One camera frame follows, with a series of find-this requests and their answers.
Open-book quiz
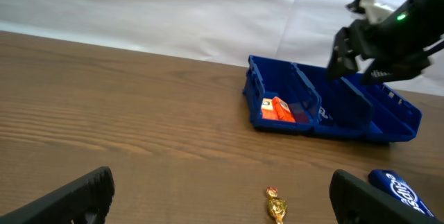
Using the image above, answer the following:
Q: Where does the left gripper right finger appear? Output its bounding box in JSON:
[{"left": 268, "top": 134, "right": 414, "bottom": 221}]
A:
[{"left": 329, "top": 169, "right": 444, "bottom": 224}]

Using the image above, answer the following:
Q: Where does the gold wrapped candy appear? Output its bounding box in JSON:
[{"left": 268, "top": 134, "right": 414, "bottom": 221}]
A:
[{"left": 265, "top": 186, "right": 289, "bottom": 224}]

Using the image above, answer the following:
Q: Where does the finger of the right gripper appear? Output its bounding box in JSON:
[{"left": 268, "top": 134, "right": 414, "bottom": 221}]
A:
[
  {"left": 326, "top": 26, "right": 360, "bottom": 81},
  {"left": 360, "top": 60, "right": 432, "bottom": 86}
]

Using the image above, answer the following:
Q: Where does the blue tray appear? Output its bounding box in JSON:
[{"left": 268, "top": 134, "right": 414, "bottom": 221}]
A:
[{"left": 242, "top": 54, "right": 423, "bottom": 144}]

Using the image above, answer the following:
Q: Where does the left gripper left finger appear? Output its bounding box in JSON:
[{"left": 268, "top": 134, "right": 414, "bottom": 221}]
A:
[{"left": 0, "top": 166, "right": 116, "bottom": 224}]

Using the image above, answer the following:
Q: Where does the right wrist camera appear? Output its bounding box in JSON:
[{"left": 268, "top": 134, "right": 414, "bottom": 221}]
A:
[{"left": 360, "top": 0, "right": 395, "bottom": 24}]

